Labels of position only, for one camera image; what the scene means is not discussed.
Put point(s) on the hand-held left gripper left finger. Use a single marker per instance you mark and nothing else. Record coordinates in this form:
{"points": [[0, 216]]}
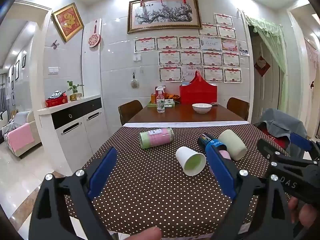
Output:
{"points": [[105, 170]]}

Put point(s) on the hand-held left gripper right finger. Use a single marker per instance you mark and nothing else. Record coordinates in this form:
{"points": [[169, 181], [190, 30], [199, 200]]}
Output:
{"points": [[220, 167]]}

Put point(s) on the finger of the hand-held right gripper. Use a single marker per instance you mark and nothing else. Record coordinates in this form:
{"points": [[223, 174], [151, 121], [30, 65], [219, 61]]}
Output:
{"points": [[301, 141], [268, 148]]}

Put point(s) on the white paper cup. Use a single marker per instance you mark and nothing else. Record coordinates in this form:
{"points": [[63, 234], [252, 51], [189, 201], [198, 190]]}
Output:
{"points": [[190, 160]]}

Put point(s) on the pink plastic cup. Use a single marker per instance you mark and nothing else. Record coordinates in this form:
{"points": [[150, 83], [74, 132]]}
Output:
{"points": [[225, 154]]}

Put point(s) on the cream plastic cup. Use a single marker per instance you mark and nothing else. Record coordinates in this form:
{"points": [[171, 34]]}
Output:
{"points": [[233, 142]]}

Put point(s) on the person's right hand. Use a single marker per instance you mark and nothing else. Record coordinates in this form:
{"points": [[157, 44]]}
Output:
{"points": [[303, 212]]}

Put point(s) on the person's left hand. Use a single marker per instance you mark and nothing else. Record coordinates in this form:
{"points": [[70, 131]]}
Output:
{"points": [[140, 233]]}

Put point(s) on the red cloth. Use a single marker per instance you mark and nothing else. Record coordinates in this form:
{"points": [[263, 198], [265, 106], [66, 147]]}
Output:
{"points": [[276, 138]]}

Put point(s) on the grey jacket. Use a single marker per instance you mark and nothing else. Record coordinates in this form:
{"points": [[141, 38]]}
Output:
{"points": [[282, 122]]}

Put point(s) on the black can with blue label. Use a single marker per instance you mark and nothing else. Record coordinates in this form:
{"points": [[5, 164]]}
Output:
{"points": [[208, 140]]}

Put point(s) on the brown polka dot tablecloth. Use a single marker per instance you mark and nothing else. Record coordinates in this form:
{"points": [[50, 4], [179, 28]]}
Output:
{"points": [[150, 187]]}

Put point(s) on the white and black sideboard cabinet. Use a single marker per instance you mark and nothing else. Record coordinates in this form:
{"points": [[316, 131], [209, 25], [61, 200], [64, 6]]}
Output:
{"points": [[75, 130]]}

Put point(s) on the brown wooden chair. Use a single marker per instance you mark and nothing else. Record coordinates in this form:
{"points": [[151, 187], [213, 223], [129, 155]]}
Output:
{"points": [[238, 107], [130, 111]]}

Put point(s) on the white table runner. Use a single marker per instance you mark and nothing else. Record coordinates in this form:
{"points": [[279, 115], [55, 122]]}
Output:
{"points": [[187, 124]]}

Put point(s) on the clear jar with pastel rolls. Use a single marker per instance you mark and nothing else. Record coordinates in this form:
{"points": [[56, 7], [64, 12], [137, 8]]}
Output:
{"points": [[156, 137]]}

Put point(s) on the white ceramic bowl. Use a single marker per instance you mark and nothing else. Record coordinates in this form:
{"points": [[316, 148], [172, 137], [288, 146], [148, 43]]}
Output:
{"points": [[202, 108]]}

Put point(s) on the wooden dining table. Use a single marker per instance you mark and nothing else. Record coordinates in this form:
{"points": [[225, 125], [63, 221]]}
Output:
{"points": [[180, 113]]}

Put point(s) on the red gift bag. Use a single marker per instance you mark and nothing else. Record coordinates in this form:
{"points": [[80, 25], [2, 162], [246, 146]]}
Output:
{"points": [[198, 93]]}

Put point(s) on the green tray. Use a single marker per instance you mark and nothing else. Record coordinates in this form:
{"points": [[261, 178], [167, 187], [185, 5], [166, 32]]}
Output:
{"points": [[151, 105]]}

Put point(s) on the red diamond door decoration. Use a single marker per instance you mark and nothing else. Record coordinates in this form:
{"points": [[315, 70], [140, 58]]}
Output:
{"points": [[262, 66]]}

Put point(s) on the red box with gold print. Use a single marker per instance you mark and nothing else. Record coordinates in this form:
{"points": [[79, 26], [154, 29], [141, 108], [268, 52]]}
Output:
{"points": [[56, 102]]}

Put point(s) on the potted green plant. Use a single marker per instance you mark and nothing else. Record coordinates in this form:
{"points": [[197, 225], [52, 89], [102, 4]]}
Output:
{"points": [[74, 90]]}

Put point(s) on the clear spray bottle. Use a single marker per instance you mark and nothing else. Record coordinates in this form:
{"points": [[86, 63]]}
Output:
{"points": [[160, 103]]}

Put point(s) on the orange bottle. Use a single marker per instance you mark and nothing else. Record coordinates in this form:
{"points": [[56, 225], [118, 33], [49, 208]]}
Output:
{"points": [[153, 98]]}

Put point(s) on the pink blanket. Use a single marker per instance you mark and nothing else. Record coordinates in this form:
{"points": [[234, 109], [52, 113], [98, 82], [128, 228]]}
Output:
{"points": [[20, 137]]}

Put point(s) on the beige sofa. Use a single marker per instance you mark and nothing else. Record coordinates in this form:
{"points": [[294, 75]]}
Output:
{"points": [[27, 120]]}

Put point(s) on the red round hanging ornament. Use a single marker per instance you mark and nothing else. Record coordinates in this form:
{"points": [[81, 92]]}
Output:
{"points": [[94, 39]]}

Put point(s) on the gold framed red picture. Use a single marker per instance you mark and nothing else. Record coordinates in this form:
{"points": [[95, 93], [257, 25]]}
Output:
{"points": [[67, 21]]}

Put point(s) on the gold framed blossom painting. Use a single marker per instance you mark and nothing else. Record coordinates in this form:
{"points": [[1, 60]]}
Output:
{"points": [[163, 13]]}

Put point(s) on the grey hanging wall ornament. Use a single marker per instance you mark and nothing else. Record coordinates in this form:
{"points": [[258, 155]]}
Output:
{"points": [[135, 83]]}

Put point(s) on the small wall photos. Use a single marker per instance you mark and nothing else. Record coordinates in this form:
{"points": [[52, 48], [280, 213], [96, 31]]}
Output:
{"points": [[244, 52]]}

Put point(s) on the white wall switch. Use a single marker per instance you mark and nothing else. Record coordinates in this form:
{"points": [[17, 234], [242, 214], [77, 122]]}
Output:
{"points": [[53, 70]]}

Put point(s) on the group of wall certificates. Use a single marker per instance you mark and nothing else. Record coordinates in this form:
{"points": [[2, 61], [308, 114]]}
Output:
{"points": [[190, 57]]}

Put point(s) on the white wall socket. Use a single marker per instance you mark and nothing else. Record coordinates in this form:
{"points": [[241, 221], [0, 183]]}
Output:
{"points": [[137, 58]]}

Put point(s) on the black framed wall picture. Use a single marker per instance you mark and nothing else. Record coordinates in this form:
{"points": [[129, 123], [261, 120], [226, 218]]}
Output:
{"points": [[24, 61], [17, 70]]}

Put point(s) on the butterfly wall decoration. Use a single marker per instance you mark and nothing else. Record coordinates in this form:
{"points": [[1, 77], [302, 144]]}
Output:
{"points": [[55, 44]]}

